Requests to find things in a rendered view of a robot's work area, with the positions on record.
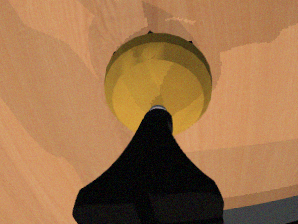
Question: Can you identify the brass bell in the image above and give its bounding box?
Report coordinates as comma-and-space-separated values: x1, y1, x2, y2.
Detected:
104, 31, 212, 135

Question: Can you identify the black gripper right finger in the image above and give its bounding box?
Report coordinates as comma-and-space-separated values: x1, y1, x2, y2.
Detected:
148, 115, 224, 224

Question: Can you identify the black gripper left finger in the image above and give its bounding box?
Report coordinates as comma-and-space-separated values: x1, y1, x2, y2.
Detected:
72, 117, 155, 224

